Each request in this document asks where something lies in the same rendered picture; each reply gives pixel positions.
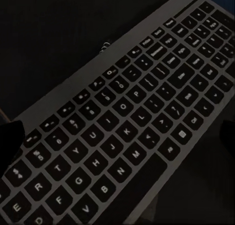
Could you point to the desk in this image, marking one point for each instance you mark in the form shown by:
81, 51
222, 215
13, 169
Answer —
44, 42

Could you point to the keyboard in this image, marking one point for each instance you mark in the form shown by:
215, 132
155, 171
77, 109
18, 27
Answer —
101, 145

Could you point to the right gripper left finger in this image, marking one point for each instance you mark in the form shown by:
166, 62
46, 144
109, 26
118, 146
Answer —
11, 138

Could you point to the notebook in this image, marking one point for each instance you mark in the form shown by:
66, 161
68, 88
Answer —
149, 212

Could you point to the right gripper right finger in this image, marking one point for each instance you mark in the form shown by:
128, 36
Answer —
227, 136

